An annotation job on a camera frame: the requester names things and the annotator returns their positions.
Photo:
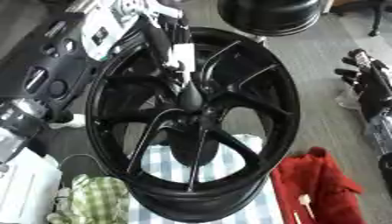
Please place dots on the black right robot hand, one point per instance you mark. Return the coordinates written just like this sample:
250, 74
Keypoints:
371, 81

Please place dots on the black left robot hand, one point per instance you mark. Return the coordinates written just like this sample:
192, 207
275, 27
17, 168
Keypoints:
176, 35

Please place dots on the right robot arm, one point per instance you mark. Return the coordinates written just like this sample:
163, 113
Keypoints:
382, 131

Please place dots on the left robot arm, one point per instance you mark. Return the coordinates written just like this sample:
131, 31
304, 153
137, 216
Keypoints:
56, 67

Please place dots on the black spoked wheel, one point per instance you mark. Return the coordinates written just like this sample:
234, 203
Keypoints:
284, 116

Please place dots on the black round wheel rim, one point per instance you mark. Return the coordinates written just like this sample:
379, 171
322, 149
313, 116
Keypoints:
270, 16

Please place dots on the white pin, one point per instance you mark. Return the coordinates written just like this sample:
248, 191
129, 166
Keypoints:
305, 200
296, 218

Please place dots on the red crumpled cloth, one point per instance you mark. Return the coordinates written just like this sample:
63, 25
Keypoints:
321, 178

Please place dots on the white crumpled rag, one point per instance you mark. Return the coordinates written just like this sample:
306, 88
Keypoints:
70, 122

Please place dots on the green white checked cloth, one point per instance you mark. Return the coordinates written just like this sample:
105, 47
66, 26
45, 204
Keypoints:
97, 198

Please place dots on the white flat box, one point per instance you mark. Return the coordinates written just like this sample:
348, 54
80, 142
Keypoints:
23, 186

